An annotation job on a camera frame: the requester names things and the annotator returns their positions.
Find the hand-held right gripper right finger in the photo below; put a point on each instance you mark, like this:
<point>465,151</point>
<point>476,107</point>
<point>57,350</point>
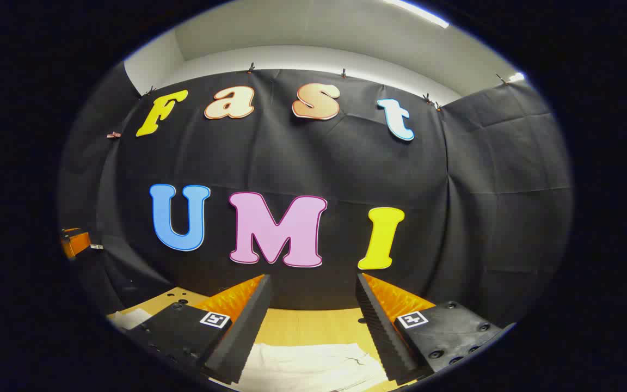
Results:
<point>373,326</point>

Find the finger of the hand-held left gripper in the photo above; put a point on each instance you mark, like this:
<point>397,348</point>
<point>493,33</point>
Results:
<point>75,243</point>

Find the white jeans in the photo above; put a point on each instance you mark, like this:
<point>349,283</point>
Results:
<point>302,367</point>

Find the row of small cloth clips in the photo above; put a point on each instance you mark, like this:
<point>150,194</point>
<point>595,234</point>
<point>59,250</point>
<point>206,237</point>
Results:
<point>250,68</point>

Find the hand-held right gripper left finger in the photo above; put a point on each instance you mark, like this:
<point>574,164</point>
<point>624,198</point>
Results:
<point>248,326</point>

